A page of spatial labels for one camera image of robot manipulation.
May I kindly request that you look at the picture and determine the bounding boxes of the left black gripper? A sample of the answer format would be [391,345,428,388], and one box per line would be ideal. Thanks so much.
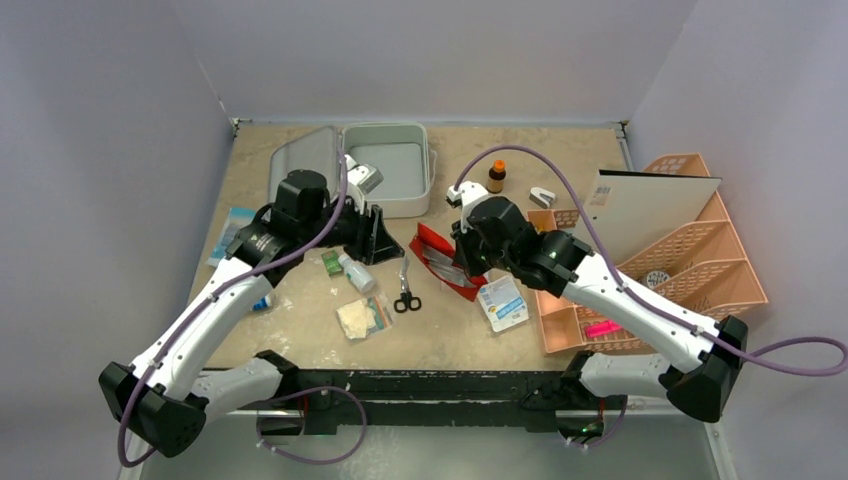
[300,193,403,264]

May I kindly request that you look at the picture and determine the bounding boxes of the blue white ointment tube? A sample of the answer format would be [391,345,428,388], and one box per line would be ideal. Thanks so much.
[251,294,274,312]

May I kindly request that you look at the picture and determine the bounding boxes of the small green medicine box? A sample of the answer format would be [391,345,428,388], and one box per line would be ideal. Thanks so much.
[321,250,344,277]

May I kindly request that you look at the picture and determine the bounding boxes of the blue white mask packet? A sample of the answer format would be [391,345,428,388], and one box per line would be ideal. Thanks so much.
[477,275,530,334]

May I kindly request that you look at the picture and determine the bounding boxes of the black handled scissors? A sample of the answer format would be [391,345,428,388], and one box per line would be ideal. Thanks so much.
[393,256,422,313]

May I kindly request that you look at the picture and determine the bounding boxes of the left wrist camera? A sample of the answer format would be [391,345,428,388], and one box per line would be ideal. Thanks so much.
[346,164,384,198]

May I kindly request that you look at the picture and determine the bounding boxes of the orange compartment tray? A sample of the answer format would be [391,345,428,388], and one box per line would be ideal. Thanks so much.
[526,209,603,354]

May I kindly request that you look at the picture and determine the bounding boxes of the red first aid pouch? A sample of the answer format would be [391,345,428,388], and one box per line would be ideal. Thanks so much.
[409,223,488,302]

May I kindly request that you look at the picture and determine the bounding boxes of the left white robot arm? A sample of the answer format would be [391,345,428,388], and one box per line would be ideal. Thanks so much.
[98,166,404,467]

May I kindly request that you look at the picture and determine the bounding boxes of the pink highlighter marker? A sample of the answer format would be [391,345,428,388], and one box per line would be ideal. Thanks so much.
[584,320,622,339]

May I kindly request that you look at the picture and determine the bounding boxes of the white plastic bottle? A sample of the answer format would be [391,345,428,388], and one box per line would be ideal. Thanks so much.
[338,254,376,294]

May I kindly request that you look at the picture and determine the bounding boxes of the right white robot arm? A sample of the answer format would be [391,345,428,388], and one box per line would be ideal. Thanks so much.
[446,193,748,423]

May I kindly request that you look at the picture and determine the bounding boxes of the grey open storage case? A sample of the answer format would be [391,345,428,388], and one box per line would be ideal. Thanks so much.
[268,122,436,219]

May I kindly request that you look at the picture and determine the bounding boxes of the orange plastic file rack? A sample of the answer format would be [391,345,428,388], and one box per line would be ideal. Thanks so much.
[616,192,768,321]

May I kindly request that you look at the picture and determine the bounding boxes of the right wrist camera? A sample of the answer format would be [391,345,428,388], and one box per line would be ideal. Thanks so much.
[446,181,491,231]

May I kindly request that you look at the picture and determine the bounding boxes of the brown bottle orange cap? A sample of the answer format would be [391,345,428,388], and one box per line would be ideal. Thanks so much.
[487,160,506,194]

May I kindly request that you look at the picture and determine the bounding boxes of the white board folder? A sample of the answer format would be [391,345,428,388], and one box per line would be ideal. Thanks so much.
[583,170,722,264]

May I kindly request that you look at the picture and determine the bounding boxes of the beige gauze in bag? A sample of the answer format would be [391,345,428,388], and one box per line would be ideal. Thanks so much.
[336,294,394,342]

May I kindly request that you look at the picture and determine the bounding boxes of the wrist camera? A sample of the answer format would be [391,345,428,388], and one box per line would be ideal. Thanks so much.
[346,164,384,198]
[446,181,491,231]

